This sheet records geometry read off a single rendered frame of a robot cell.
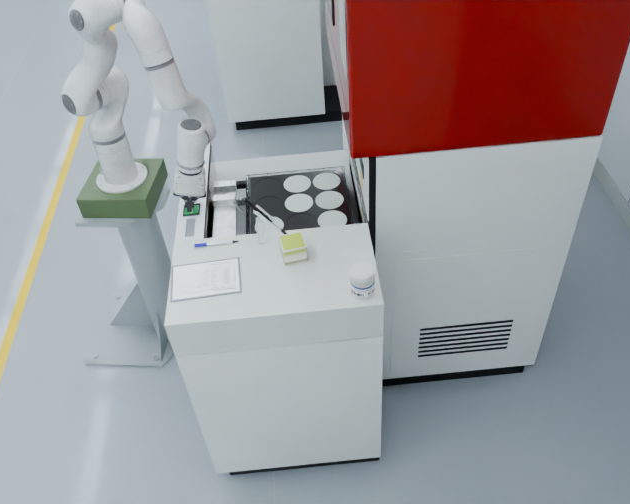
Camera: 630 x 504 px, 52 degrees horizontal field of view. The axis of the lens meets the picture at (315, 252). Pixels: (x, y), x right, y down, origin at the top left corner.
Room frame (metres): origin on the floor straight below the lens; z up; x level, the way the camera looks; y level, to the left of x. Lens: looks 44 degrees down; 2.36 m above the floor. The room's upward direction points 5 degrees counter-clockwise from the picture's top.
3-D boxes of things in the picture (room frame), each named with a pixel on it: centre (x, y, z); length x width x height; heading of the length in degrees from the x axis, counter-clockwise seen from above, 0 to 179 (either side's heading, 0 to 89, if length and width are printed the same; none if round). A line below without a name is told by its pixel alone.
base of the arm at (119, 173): (1.97, 0.70, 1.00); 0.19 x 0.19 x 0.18
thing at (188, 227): (1.81, 0.41, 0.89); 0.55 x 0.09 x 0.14; 1
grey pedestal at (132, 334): (1.98, 0.80, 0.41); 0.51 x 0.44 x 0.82; 82
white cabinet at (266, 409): (1.67, 0.15, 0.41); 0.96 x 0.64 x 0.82; 1
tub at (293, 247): (1.41, 0.06, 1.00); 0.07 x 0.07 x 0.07; 10
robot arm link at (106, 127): (2.00, 0.68, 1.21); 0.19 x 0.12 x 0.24; 139
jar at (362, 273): (1.25, -0.13, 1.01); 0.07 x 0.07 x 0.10
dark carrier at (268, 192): (1.75, 0.04, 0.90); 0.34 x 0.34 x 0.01; 1
